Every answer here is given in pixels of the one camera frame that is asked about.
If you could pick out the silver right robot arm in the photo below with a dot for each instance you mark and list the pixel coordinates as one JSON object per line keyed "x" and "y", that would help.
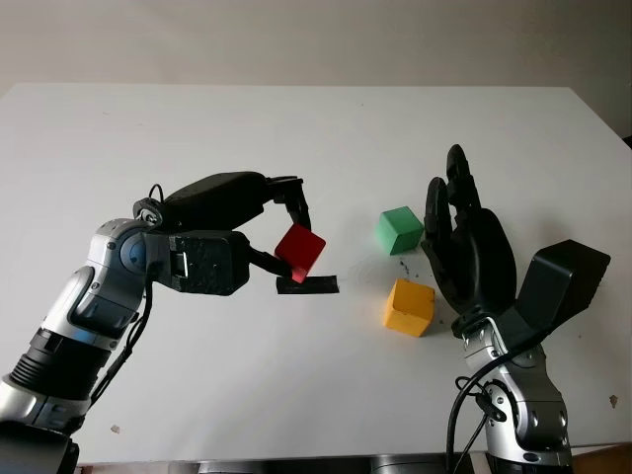
{"x": 533, "y": 395}

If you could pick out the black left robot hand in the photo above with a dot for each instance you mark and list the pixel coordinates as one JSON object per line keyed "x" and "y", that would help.
{"x": 217, "y": 197}

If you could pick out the dark robot torso edge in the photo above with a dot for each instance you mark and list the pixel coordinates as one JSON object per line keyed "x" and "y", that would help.
{"x": 296, "y": 466}

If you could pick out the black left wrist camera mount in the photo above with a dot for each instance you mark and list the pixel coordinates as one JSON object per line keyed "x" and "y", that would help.
{"x": 207, "y": 261}

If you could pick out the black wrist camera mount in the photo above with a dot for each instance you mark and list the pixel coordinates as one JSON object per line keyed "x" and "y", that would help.
{"x": 568, "y": 281}
{"x": 207, "y": 261}

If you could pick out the green block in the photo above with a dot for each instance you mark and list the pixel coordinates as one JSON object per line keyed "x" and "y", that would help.
{"x": 400, "y": 229}

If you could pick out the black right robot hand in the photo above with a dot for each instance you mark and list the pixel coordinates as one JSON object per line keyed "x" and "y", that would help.
{"x": 481, "y": 261}

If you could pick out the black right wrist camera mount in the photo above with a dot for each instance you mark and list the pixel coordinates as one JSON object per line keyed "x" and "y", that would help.
{"x": 568, "y": 281}

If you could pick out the yellow block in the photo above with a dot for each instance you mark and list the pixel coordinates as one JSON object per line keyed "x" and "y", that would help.
{"x": 407, "y": 311}

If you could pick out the black tape strip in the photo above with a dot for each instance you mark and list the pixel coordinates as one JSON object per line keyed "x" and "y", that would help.
{"x": 321, "y": 285}

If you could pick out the red block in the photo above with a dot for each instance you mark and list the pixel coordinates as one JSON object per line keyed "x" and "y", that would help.
{"x": 301, "y": 247}

